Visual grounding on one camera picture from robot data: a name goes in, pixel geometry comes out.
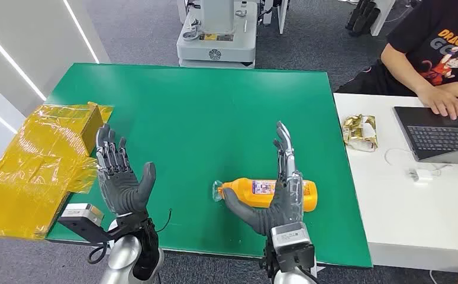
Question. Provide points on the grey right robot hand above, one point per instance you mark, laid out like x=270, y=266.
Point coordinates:
x=286, y=204

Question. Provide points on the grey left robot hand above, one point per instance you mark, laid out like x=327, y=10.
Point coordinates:
x=121, y=188

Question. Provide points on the orange detergent bottle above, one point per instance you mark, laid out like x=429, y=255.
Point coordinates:
x=244, y=192

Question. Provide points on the grey mobile robot base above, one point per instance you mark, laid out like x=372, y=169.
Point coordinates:
x=217, y=45

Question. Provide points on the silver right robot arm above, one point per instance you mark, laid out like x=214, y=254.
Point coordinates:
x=291, y=276

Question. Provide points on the yellow taped cardboard box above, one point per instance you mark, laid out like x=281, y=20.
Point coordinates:
x=29, y=168

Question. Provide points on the crumpled gold wrapper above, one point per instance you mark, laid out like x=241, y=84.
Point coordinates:
x=360, y=132

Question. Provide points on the white power adapter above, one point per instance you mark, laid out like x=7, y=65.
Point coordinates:
x=420, y=176

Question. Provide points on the dark grey laptop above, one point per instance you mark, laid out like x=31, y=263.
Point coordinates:
x=440, y=137

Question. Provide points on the person's hand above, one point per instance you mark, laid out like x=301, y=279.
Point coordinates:
x=440, y=101

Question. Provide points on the person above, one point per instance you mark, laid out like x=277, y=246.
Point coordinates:
x=444, y=35

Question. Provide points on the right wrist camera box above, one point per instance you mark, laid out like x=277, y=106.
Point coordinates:
x=290, y=236

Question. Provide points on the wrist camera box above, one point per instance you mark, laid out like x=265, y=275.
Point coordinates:
x=290, y=236
x=81, y=213

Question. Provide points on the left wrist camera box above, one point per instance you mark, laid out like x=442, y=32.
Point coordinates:
x=81, y=213

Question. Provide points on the white furniture post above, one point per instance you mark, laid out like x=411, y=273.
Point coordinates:
x=382, y=15

